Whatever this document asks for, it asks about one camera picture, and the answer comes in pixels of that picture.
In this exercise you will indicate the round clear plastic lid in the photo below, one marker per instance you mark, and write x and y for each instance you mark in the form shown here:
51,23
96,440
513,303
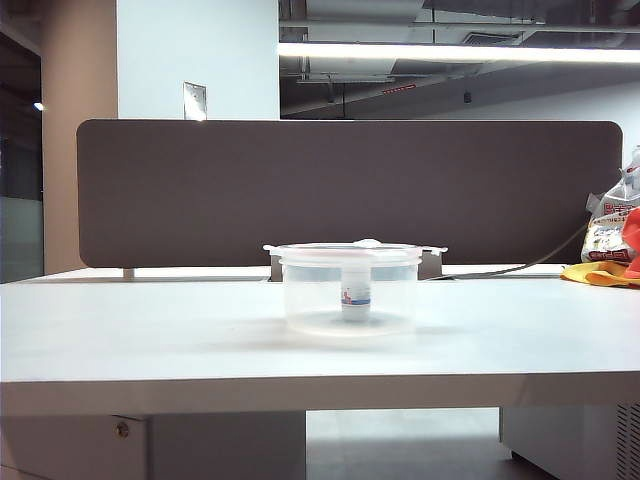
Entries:
320,248

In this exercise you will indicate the round clear plastic box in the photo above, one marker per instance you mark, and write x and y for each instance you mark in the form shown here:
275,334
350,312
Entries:
310,300

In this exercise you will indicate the small white medicine bottle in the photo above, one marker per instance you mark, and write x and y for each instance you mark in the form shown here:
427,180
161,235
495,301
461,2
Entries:
356,310

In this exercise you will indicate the round brass cabinet lock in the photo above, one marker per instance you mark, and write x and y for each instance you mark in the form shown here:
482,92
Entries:
120,428

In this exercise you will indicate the brown fabric desk divider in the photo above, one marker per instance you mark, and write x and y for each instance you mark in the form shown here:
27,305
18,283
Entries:
250,190

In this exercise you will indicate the long ceiling light strip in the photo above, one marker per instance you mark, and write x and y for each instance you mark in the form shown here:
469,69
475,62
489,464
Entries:
450,52

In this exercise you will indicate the white drawer cabinet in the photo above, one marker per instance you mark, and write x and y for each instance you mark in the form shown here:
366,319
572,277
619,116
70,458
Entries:
200,450

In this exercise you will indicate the ceiling air vent grille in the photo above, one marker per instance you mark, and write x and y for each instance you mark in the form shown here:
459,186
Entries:
492,37

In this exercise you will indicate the yellow cloth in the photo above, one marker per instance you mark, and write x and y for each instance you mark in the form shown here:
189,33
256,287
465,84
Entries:
595,276

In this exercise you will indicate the clear printed snack bag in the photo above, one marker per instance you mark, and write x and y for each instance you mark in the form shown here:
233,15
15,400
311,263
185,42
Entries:
607,235

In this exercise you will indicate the white vented cabinet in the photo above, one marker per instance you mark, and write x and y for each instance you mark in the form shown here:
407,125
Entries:
560,440

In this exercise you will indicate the red orange plastic object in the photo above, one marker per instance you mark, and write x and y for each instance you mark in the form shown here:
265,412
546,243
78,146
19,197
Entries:
634,235

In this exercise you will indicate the silver wall plate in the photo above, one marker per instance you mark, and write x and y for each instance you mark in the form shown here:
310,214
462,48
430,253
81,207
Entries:
195,100

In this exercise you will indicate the grey divider bracket foot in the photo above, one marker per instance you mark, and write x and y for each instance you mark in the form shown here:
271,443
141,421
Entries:
129,273

